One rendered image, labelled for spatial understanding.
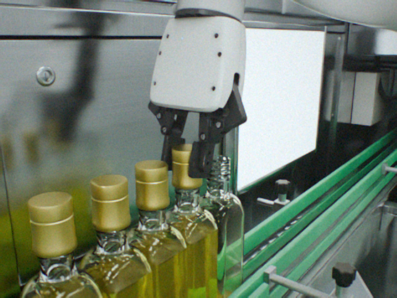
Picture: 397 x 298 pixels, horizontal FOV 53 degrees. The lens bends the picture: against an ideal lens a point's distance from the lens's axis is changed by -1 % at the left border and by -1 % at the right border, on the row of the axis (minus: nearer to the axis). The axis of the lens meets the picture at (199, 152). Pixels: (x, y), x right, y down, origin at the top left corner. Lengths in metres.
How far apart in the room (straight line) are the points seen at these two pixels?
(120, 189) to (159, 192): 0.06
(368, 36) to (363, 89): 0.21
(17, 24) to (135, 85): 0.18
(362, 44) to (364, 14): 0.85
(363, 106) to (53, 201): 1.27
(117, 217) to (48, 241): 0.07
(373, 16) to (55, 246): 0.39
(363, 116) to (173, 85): 1.12
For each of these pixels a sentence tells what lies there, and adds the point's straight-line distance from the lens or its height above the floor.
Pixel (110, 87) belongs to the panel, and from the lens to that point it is 0.53.
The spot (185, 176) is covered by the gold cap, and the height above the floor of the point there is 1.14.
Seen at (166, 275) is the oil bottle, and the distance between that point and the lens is 0.44.
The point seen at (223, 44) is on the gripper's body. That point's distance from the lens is 0.41.
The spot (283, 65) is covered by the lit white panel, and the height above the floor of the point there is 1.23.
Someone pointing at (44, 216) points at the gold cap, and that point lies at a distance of 0.33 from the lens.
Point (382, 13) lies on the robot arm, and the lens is 0.48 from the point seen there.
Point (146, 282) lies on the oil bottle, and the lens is 0.41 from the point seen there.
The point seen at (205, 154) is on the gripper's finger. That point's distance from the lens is 0.43.
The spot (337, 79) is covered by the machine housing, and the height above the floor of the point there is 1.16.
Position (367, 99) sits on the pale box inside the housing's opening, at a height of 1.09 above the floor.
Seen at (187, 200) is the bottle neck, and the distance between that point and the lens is 0.46.
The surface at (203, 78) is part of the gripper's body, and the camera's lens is 0.42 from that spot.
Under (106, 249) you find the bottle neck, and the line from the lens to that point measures 0.39.
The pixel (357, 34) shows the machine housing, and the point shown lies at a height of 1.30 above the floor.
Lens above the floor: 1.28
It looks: 16 degrees down
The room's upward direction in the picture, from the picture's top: straight up
